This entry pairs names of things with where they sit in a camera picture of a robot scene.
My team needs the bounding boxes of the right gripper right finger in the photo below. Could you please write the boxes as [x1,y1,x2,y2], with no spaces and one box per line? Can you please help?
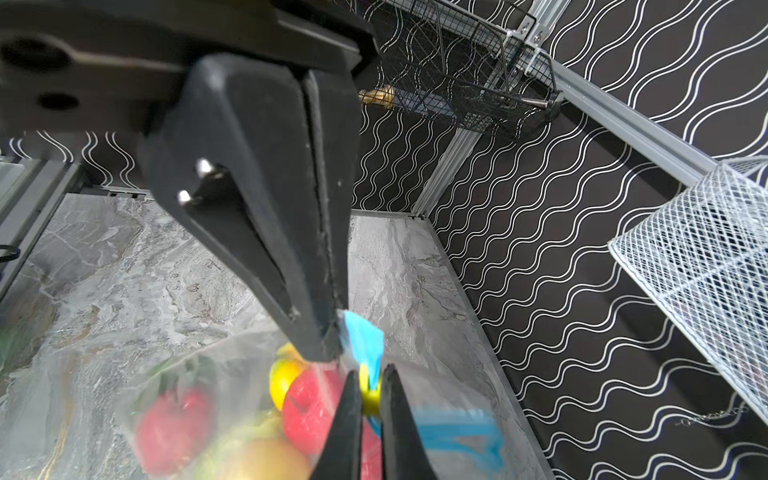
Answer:
[379,364,437,480]

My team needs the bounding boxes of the red toy fruit front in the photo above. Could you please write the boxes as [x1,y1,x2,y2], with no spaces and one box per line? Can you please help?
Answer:
[135,387,215,476]

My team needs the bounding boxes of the clear blue-zip bag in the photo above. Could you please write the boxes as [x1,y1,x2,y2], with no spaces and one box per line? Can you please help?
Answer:
[118,312,513,479]

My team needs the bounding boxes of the black wire wall basket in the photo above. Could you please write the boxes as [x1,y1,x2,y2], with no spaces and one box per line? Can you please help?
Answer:
[349,1,561,140]

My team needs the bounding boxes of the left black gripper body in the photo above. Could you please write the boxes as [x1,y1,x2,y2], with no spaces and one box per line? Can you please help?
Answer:
[1,1,378,135]

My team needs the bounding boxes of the small red toy apple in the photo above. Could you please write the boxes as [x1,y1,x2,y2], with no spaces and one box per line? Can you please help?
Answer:
[281,367,385,480]

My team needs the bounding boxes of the white wire wall basket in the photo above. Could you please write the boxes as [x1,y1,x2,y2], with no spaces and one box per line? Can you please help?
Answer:
[608,156,767,420]

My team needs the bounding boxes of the red yellow toy mango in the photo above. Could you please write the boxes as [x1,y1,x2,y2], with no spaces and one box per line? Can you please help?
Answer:
[216,438,311,480]

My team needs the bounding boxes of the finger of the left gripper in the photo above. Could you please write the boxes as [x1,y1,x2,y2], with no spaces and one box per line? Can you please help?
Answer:
[139,54,342,362]
[302,70,361,318]

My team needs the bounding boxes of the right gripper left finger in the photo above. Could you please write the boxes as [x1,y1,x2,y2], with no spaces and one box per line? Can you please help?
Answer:
[309,371,363,480]

